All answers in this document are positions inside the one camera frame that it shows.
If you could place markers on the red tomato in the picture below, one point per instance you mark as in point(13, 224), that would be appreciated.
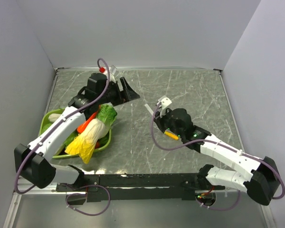
point(97, 145)

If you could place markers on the white radish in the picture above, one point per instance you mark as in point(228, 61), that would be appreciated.
point(53, 117)

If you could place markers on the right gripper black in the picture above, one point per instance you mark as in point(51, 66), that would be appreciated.
point(159, 119)

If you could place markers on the napa cabbage yellow white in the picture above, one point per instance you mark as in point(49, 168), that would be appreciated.
point(84, 144)

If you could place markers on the orange carrot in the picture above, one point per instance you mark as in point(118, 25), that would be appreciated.
point(83, 126)

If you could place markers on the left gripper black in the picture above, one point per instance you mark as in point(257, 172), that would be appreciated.
point(121, 95)

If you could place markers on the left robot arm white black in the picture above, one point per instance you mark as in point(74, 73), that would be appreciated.
point(32, 161)

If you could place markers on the round green cabbage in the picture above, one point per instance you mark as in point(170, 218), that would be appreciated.
point(45, 127)

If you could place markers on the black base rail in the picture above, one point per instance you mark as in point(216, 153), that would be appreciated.
point(182, 186)

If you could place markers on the yellow handled screwdriver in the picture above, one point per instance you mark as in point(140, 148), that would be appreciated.
point(170, 134)

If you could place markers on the green lettuce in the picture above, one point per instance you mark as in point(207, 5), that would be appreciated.
point(107, 115)

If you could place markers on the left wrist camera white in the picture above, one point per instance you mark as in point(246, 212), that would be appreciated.
point(112, 71)

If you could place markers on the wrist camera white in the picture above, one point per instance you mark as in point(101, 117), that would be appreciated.
point(112, 71)
point(164, 102)

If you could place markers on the white remote control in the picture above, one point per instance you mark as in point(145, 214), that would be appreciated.
point(149, 109)

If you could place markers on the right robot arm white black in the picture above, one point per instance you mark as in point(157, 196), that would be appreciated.
point(255, 176)

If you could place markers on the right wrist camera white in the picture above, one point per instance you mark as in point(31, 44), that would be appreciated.
point(164, 102)

